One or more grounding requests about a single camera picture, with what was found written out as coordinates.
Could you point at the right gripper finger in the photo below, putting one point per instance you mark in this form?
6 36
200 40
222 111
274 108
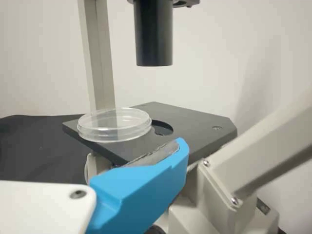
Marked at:
136 190

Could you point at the petri dish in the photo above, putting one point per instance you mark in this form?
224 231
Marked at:
114 124

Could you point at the cream microscope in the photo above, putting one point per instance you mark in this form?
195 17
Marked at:
209 136

